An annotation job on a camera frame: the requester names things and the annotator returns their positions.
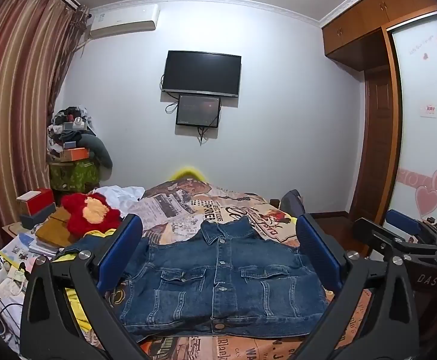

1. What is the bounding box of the white heart print sliding door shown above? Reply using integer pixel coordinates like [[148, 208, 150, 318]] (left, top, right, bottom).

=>
[[391, 11, 437, 233]]

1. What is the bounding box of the dark blue backpack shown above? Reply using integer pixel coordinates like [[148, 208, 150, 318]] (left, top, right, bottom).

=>
[[280, 189, 305, 218]]

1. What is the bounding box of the yellow fleece blanket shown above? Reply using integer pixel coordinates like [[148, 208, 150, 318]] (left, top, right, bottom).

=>
[[55, 229, 118, 346]]

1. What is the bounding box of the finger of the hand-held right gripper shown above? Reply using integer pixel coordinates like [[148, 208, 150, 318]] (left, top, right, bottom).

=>
[[353, 217, 437, 269], [384, 209, 437, 244]]

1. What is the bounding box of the large black television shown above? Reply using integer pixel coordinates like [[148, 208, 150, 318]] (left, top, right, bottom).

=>
[[161, 50, 242, 98]]

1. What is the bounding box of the blue denim jacket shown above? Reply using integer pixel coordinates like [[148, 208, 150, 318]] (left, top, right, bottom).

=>
[[119, 215, 330, 336]]

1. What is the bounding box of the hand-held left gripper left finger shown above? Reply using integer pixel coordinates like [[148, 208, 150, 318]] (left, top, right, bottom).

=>
[[20, 213, 148, 360]]

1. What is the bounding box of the striped brown curtain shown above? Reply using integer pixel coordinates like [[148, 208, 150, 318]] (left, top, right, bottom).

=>
[[0, 0, 89, 256]]

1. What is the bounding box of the pile of books and papers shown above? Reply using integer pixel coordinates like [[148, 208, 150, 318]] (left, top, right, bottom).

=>
[[0, 229, 59, 269]]

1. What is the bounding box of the white air conditioner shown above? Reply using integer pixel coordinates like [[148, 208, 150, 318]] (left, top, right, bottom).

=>
[[89, 4, 161, 40]]

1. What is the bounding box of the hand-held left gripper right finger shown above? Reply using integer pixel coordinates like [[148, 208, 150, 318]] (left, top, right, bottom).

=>
[[295, 213, 420, 360]]

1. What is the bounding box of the green covered cabinet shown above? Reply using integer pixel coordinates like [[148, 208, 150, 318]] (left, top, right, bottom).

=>
[[48, 159, 101, 196]]

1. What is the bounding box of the pile of clutter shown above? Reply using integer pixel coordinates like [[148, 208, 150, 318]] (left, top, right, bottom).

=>
[[47, 106, 95, 162]]

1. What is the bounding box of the white cloth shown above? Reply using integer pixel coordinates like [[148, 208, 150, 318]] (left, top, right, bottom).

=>
[[95, 185, 146, 211]]

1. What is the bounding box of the grey box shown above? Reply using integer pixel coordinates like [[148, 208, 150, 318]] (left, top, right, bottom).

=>
[[19, 202, 58, 229]]

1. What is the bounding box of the red plush toy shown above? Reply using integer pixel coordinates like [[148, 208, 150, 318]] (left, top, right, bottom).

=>
[[61, 192, 122, 239]]

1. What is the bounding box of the red box with white lid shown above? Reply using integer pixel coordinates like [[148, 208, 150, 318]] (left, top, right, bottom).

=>
[[16, 188, 56, 214]]

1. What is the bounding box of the brown cardboard box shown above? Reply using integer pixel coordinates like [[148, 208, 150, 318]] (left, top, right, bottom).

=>
[[35, 208, 77, 248]]

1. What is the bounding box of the small black monitor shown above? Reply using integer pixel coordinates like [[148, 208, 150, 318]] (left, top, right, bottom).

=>
[[176, 94, 222, 128]]

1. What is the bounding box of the wooden wardrobe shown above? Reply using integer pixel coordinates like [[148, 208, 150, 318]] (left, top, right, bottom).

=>
[[321, 0, 437, 233]]

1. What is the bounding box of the brown wooden door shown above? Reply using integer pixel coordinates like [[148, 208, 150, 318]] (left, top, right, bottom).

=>
[[348, 69, 392, 218]]

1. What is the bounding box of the orange box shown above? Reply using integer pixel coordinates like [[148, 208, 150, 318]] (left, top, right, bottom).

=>
[[62, 147, 91, 162]]

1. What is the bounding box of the newspaper printed blanket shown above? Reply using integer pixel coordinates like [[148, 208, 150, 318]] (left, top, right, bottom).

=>
[[65, 178, 377, 360]]

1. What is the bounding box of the grey cushion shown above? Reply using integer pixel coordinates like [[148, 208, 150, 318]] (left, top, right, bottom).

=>
[[78, 133, 113, 169]]

